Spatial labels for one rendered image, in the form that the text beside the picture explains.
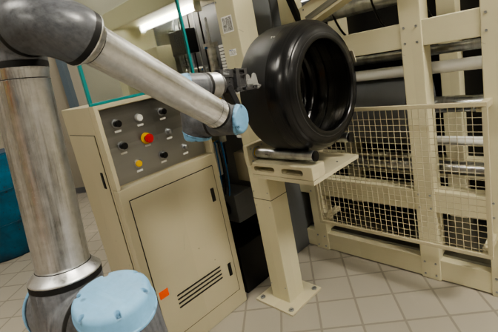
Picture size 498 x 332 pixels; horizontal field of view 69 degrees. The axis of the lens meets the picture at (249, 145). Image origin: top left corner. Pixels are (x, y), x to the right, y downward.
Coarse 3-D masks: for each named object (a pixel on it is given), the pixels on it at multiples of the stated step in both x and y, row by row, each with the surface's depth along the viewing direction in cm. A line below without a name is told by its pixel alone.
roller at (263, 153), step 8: (256, 152) 171; (264, 152) 168; (272, 152) 164; (280, 152) 161; (288, 152) 157; (296, 152) 154; (304, 152) 152; (312, 152) 149; (304, 160) 153; (312, 160) 149
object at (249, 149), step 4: (256, 140) 177; (260, 140) 176; (248, 144) 172; (252, 144) 172; (256, 144) 174; (260, 144) 176; (264, 144) 177; (244, 148) 171; (248, 148) 170; (252, 148) 172; (276, 148) 184; (244, 152) 171; (248, 152) 170; (252, 152) 172; (248, 156) 170; (252, 156) 172; (248, 160) 171; (252, 160) 172; (248, 164) 172
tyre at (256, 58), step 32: (288, 32) 141; (320, 32) 147; (256, 64) 143; (288, 64) 136; (320, 64) 181; (352, 64) 165; (256, 96) 144; (288, 96) 136; (320, 96) 186; (352, 96) 165; (256, 128) 153; (288, 128) 141; (320, 128) 178
